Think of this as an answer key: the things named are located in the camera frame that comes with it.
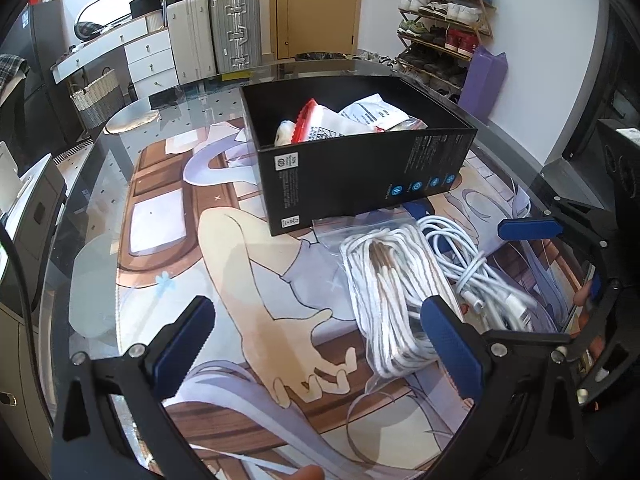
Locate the grey cabinet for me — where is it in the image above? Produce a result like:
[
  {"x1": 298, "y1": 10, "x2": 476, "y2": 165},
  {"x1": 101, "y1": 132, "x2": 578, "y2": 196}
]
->
[{"x1": 0, "y1": 290, "x2": 57, "y2": 433}]

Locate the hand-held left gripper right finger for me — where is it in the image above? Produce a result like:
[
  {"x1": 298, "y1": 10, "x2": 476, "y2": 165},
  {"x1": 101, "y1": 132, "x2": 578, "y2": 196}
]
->
[{"x1": 420, "y1": 295, "x2": 587, "y2": 480}]

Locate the white dresser with drawers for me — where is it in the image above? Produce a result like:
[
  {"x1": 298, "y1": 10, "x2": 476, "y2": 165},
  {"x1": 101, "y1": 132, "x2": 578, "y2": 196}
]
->
[{"x1": 51, "y1": 12, "x2": 180, "y2": 102}]

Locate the purple bag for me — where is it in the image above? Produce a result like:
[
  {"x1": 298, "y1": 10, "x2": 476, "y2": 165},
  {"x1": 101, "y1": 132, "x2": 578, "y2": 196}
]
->
[{"x1": 460, "y1": 45, "x2": 509, "y2": 122}]

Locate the wicker basket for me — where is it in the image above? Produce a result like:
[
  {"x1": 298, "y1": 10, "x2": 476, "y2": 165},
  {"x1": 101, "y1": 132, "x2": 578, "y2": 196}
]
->
[{"x1": 69, "y1": 67, "x2": 126, "y2": 131}]

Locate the bagged white rope bundle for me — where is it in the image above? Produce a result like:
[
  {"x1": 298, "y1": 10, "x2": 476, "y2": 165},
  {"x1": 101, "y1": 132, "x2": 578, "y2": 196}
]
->
[{"x1": 312, "y1": 220, "x2": 482, "y2": 397}]

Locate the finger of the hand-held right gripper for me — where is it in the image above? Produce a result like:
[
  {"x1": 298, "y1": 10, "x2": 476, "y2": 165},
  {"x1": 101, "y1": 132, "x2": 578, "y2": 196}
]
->
[
  {"x1": 562, "y1": 277, "x2": 623, "y2": 348},
  {"x1": 497, "y1": 197, "x2": 623, "y2": 286}
]

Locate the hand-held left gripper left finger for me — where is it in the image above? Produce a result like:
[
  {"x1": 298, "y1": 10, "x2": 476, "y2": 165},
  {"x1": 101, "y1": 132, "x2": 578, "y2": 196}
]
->
[{"x1": 50, "y1": 296, "x2": 217, "y2": 480}]

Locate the silver suitcase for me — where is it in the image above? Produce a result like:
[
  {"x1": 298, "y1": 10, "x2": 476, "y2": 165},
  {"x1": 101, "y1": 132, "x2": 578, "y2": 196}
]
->
[{"x1": 209, "y1": 0, "x2": 263, "y2": 75}]

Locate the wooden shoe rack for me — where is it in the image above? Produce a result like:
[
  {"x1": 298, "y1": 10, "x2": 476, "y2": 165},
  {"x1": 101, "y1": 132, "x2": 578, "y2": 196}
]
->
[{"x1": 395, "y1": 0, "x2": 499, "y2": 92}]

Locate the black cardboard box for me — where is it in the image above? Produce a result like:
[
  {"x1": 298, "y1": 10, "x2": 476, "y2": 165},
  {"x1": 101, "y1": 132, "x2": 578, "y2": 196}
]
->
[{"x1": 239, "y1": 76, "x2": 479, "y2": 237}]

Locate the white packet with red print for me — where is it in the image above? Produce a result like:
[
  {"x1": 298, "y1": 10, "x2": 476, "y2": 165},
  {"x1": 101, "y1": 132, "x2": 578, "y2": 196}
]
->
[{"x1": 337, "y1": 92, "x2": 409, "y2": 134}]

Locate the group of assorted shoes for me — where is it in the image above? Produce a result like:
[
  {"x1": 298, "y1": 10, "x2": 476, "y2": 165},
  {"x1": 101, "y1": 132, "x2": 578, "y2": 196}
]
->
[{"x1": 357, "y1": 0, "x2": 496, "y2": 104}]

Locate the oval mirror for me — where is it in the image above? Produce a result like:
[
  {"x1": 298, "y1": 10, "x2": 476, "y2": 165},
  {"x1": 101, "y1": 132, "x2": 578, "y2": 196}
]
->
[{"x1": 75, "y1": 0, "x2": 149, "y2": 41}]

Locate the red and white packet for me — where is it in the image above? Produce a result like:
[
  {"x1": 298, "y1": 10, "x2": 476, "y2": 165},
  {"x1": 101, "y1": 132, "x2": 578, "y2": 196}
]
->
[{"x1": 292, "y1": 98, "x2": 352, "y2": 145}]

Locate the tan wooden door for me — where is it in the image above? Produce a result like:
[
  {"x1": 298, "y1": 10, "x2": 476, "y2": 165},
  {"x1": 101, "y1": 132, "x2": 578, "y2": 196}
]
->
[{"x1": 269, "y1": 0, "x2": 366, "y2": 60}]

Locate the person's right hand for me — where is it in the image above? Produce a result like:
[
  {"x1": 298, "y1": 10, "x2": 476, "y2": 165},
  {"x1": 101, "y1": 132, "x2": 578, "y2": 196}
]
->
[{"x1": 574, "y1": 282, "x2": 608, "y2": 376}]

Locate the dark grey fridge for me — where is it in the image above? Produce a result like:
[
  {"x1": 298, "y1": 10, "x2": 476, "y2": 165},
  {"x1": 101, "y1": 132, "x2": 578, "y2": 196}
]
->
[{"x1": 0, "y1": 2, "x2": 77, "y2": 152}]

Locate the white cable bundle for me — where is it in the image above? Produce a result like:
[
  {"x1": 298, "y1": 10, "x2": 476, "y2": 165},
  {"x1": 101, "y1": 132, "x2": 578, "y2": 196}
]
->
[{"x1": 417, "y1": 216, "x2": 562, "y2": 334}]

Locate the printed table mat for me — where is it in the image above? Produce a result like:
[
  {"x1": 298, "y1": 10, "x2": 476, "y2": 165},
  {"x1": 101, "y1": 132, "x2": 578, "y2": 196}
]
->
[{"x1": 117, "y1": 140, "x2": 601, "y2": 480}]

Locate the white suitcase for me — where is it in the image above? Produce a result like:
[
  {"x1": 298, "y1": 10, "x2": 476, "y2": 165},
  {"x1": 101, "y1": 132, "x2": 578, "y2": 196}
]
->
[{"x1": 165, "y1": 0, "x2": 217, "y2": 86}]

